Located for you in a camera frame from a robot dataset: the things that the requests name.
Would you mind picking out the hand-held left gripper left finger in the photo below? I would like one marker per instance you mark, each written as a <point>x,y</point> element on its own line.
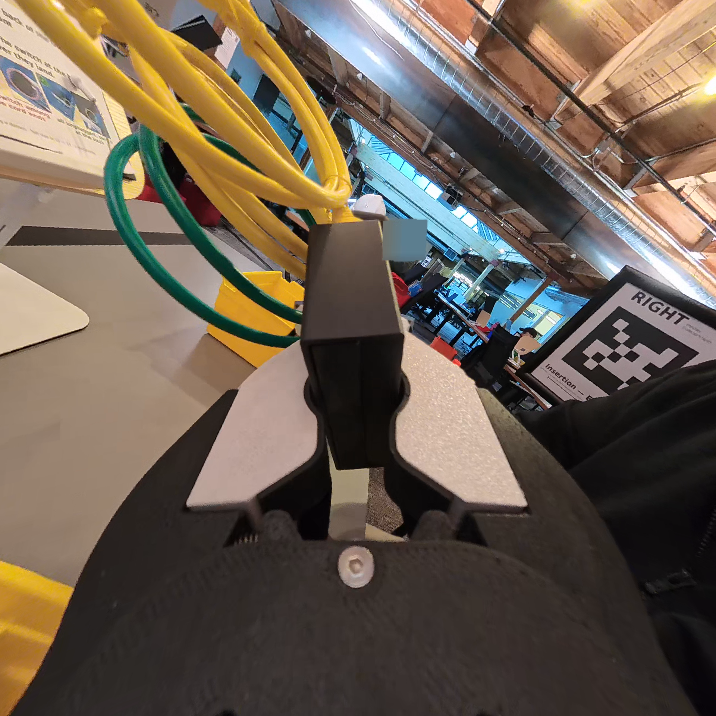
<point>263,436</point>

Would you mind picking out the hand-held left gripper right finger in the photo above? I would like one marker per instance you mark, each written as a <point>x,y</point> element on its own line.
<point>453,436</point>

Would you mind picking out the yellow plastic bin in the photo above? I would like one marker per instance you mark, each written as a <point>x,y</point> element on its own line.
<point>246,313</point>
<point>22,626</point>

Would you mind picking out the black network switch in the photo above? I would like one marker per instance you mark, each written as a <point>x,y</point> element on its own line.
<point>352,307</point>

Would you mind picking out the person's black jacket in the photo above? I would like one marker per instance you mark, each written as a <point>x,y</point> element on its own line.
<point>643,475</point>

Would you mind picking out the red bag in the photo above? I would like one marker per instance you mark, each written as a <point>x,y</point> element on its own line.
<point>193,204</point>

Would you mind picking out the white hard hat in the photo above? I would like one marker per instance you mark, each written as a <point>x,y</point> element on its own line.
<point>369,206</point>

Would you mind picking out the printed instruction sheet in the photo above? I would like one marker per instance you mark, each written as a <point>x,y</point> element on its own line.
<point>56,84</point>

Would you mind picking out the metal ventilation duct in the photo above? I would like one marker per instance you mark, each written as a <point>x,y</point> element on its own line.
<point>587,196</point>

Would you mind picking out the white rounded base plate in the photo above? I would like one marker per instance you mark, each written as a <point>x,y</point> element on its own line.
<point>33,313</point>

